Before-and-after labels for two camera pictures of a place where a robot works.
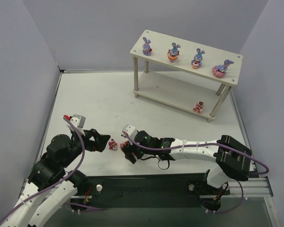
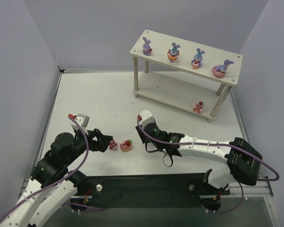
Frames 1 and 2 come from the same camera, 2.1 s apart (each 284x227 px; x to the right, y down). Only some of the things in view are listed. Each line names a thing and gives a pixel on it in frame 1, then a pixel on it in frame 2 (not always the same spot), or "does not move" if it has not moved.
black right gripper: [134, 148] -> [142, 133]
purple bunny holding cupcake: [196, 62] does not move
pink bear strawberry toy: [112, 145] does not move
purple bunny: [173, 54] does not move
